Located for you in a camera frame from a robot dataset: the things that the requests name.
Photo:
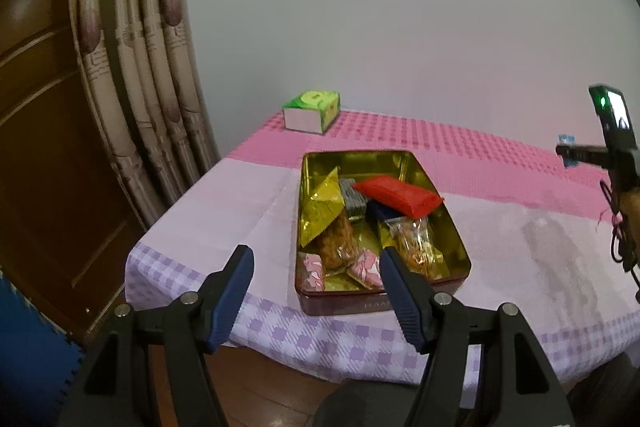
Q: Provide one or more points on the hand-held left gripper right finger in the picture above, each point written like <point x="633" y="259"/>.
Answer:
<point x="405" y="302"/>

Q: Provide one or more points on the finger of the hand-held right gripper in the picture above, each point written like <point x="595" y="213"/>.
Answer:
<point x="582" y="153"/>

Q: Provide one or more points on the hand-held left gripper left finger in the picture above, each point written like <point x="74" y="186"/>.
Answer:
<point x="230" y="297"/>

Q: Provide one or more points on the blue candy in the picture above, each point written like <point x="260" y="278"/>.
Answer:
<point x="565" y="139"/>

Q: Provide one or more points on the red tin box gold inside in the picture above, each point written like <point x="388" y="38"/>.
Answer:
<point x="380" y="304"/>

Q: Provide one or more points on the pink floral snack packet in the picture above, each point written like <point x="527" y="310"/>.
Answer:
<point x="314" y="271"/>
<point x="367" y="269"/>

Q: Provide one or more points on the light blue and navy packet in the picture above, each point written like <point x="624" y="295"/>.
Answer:
<point x="381" y="210"/>

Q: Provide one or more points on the red snack packet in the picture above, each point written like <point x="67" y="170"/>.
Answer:
<point x="400" y="197"/>

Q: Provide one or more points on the grey speckled snack packet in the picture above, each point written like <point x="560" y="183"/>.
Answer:
<point x="354" y="203"/>

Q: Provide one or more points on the large yellow snack packet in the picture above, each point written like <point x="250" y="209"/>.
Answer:
<point x="320" y="207"/>

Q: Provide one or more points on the pink checked tablecloth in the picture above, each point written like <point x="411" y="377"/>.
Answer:
<point x="500" y="232"/>

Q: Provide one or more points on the green tissue box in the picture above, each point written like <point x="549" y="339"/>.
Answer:
<point x="305" y="117"/>

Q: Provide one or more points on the blue foam mat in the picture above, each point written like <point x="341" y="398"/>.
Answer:
<point x="30" y="357"/>

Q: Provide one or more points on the brown wooden door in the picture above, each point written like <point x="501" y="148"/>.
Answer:
<point x="50" y="157"/>

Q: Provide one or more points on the beige patterned curtain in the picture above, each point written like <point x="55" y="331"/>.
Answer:
<point x="140" y="57"/>

